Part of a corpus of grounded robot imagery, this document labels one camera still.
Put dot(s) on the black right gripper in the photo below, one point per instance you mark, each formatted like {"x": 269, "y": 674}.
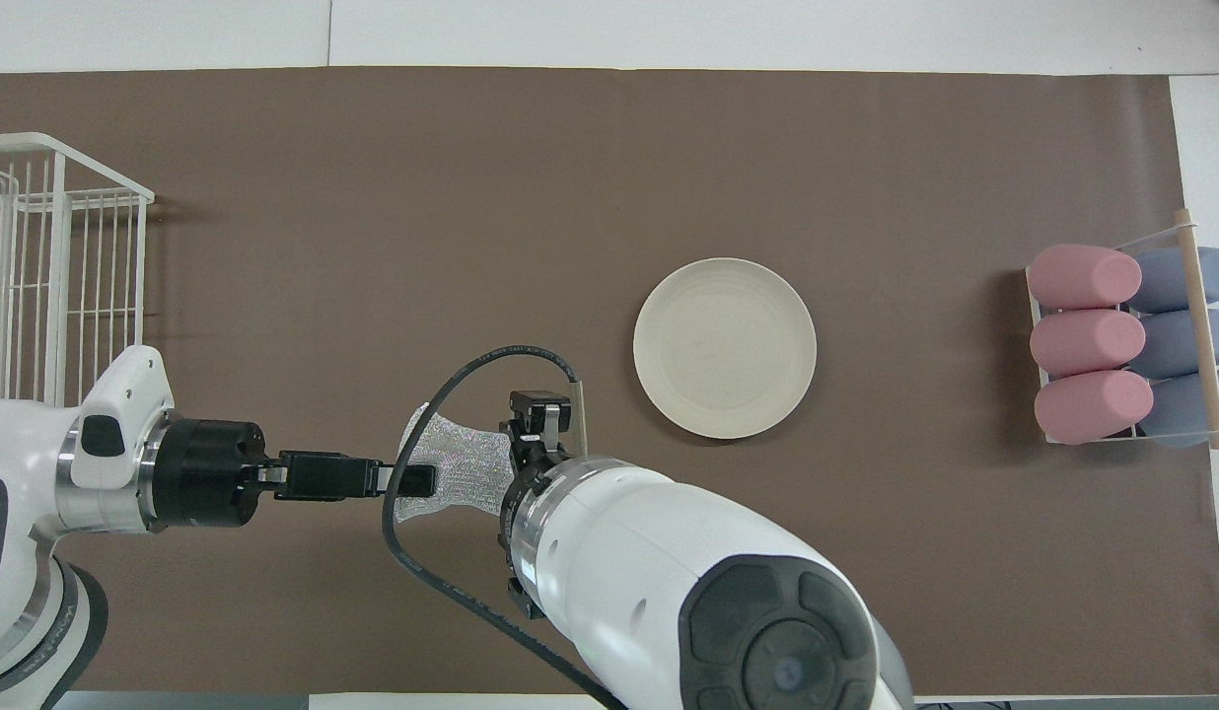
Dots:
{"x": 531, "y": 454}

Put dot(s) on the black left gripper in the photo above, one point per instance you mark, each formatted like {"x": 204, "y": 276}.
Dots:
{"x": 210, "y": 473}

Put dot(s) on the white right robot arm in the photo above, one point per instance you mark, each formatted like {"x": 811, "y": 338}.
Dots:
{"x": 649, "y": 552}

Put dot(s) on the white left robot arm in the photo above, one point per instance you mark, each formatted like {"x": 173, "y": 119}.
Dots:
{"x": 18, "y": 463}

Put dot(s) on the round cream plate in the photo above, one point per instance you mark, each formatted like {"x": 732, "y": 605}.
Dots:
{"x": 725, "y": 347}

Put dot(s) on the brown table mat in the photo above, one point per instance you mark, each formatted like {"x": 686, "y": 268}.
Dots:
{"x": 471, "y": 197}

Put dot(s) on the pink cup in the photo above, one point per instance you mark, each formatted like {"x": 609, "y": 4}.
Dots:
{"x": 1081, "y": 276}
{"x": 1088, "y": 406}
{"x": 1083, "y": 342}

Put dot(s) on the blue cup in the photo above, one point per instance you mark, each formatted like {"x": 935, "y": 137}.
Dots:
{"x": 1172, "y": 345}
{"x": 1177, "y": 409}
{"x": 1167, "y": 281}

